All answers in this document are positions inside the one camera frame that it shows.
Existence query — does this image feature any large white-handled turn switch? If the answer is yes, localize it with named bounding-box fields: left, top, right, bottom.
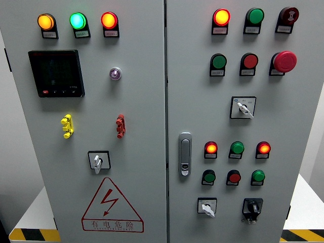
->
left=229, top=96, right=257, bottom=120

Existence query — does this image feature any yellow round lamp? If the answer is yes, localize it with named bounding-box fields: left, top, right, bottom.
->
left=37, top=13, right=59, bottom=39

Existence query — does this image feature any large red stop button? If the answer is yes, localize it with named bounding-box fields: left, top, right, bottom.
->
left=268, top=50, right=298, bottom=76

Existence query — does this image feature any small yellow handle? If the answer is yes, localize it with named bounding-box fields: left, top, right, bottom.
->
left=60, top=114, right=74, bottom=139

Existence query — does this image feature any small lit red lamp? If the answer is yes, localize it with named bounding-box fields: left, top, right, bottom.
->
left=255, top=141, right=272, bottom=159
left=204, top=141, right=218, bottom=159

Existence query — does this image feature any small green lamp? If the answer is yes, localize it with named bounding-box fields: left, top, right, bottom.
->
left=228, top=141, right=245, bottom=160

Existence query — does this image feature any grey cabinet door with lock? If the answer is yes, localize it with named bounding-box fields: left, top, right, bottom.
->
left=166, top=0, right=324, bottom=243

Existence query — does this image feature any black display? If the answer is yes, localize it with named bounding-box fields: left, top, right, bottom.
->
left=28, top=49, right=86, bottom=98

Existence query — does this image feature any small red handle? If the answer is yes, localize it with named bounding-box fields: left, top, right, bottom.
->
left=115, top=114, right=126, bottom=139

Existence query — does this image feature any white lamp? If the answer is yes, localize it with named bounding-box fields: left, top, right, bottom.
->
left=109, top=66, right=123, bottom=81

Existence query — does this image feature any red warning triangle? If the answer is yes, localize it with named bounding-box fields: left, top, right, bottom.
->
left=81, top=177, right=145, bottom=233

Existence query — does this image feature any large lit red lamp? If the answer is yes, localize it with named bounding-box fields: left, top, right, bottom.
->
left=211, top=8, right=231, bottom=35

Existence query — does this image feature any black and yellow striped tape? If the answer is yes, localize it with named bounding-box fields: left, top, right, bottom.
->
left=279, top=229, right=324, bottom=243
left=9, top=228, right=61, bottom=243

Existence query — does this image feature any large green push button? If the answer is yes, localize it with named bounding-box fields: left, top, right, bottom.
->
left=209, top=53, right=228, bottom=77

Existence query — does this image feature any lit green round lamp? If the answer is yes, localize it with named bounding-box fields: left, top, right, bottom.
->
left=69, top=12, right=91, bottom=39

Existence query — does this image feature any small white-handled labelled turn switch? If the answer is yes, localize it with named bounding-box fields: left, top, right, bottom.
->
left=197, top=197, right=218, bottom=218

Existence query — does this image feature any dark red buzzer lamp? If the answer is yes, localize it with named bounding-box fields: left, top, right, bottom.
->
left=274, top=6, right=300, bottom=34

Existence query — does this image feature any grey cabinet door with display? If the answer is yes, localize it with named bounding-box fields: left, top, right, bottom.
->
left=0, top=0, right=168, bottom=243

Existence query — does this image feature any small red push button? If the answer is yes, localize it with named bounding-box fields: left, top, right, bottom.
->
left=226, top=169, right=242, bottom=186

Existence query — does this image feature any large green lamp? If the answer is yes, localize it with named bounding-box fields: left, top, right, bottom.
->
left=243, top=7, right=265, bottom=35

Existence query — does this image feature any large red push button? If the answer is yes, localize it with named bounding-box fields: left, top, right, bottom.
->
left=239, top=52, right=259, bottom=76

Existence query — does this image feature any silver door lock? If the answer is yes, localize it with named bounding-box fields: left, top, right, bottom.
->
left=178, top=132, right=192, bottom=177

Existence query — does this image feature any small flat green push button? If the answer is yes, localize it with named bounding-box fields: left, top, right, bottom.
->
left=201, top=169, right=217, bottom=186

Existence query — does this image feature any black-handled turn switch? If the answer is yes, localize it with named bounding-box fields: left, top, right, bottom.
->
left=241, top=197, right=264, bottom=225

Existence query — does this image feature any red-rimmed orange round lamp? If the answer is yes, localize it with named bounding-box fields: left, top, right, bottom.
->
left=100, top=11, right=120, bottom=38

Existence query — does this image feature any small raised green push button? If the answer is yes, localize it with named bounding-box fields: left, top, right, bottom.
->
left=250, top=169, right=266, bottom=186

